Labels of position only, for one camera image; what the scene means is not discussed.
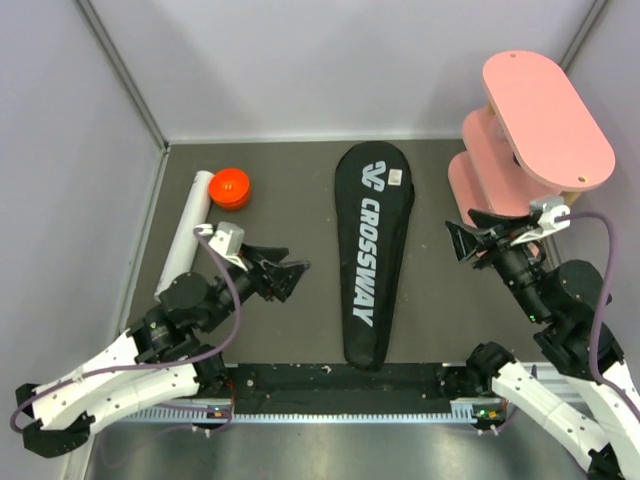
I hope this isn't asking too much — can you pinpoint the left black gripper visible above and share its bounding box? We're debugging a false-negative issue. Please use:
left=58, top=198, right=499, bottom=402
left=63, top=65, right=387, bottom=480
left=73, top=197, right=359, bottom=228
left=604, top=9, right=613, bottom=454
left=200, top=244, right=311, bottom=334

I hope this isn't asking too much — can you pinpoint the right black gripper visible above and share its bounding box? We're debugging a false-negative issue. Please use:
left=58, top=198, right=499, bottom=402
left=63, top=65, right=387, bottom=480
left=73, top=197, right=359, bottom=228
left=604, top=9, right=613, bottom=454
left=443, top=207, right=550, bottom=321

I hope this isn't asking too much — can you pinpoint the white shuttlecock tube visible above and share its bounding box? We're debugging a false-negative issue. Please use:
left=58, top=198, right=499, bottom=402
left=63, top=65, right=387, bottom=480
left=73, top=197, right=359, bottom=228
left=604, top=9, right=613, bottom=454
left=154, top=170, right=214, bottom=301

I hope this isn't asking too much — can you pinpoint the black racket bag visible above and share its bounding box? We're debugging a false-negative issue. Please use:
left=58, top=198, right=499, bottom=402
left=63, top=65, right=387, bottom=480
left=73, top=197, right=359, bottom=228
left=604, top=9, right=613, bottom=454
left=334, top=141, right=415, bottom=371

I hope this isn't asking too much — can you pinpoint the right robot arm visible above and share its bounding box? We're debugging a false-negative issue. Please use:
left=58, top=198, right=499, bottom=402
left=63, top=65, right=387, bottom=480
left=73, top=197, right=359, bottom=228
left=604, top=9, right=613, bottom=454
left=446, top=205, right=639, bottom=479

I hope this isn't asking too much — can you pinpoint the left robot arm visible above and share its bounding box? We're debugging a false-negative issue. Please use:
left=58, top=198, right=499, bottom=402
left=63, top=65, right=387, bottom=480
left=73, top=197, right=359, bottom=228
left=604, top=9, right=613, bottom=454
left=10, top=245, right=310, bottom=458

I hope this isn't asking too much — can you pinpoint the orange bowl stack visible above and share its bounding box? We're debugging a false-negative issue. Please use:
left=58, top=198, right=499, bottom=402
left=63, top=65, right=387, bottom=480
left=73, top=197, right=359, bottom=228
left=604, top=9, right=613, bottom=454
left=208, top=168, right=252, bottom=211

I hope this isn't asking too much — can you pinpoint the pink tiered shelf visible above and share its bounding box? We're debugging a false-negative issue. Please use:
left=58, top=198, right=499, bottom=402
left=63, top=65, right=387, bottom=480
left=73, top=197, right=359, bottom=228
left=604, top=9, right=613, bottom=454
left=448, top=50, right=616, bottom=226

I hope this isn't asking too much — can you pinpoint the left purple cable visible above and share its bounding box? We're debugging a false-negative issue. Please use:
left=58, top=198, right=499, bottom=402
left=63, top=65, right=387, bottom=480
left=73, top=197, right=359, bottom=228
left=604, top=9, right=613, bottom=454
left=9, top=227, right=244, bottom=434

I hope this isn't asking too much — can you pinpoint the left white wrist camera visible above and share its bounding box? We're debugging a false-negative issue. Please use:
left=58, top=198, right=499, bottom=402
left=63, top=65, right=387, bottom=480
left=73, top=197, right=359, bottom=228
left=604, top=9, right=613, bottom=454
left=193, top=222, right=248, bottom=271

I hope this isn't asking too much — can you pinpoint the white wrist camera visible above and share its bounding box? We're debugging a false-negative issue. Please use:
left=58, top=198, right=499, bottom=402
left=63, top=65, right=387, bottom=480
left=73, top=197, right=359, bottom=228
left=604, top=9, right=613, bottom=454
left=193, top=222, right=248, bottom=271
left=511, top=196, right=571, bottom=246

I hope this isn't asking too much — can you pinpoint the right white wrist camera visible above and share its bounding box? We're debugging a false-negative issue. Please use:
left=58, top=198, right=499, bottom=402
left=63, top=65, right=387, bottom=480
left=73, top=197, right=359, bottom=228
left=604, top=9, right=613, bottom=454
left=511, top=196, right=571, bottom=246

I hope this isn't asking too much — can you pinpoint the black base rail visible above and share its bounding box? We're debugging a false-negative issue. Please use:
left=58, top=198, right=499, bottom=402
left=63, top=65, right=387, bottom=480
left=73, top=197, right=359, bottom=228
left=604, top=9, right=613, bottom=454
left=229, top=363, right=483, bottom=415

